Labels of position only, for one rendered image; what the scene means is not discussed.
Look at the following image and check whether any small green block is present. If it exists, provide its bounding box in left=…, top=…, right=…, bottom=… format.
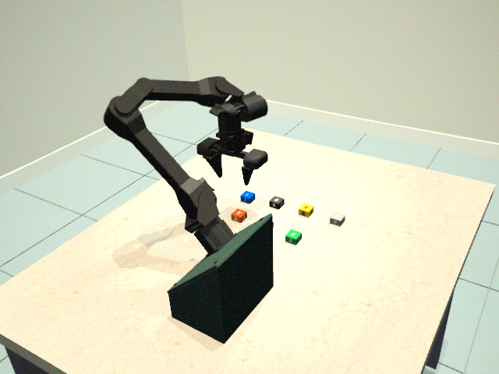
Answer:
left=285, top=229, right=302, bottom=245

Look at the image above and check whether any small yellow block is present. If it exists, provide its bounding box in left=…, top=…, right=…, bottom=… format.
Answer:
left=299, top=203, right=313, bottom=217

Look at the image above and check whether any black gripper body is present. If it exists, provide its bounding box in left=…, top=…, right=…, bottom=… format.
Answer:
left=196, top=127, right=268, bottom=170

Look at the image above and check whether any blue block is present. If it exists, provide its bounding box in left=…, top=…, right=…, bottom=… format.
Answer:
left=240, top=191, right=256, bottom=204

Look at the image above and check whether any orange block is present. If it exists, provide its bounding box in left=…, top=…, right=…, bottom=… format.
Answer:
left=231, top=209, right=247, bottom=223

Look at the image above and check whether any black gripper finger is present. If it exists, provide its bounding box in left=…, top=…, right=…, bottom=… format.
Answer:
left=203, top=153, right=222, bottom=178
left=241, top=165, right=253, bottom=185

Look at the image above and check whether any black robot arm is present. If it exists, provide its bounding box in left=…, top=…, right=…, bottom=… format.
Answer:
left=104, top=76, right=268, bottom=256

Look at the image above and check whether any small white block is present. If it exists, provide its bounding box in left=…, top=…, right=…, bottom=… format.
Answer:
left=329, top=212, right=346, bottom=227

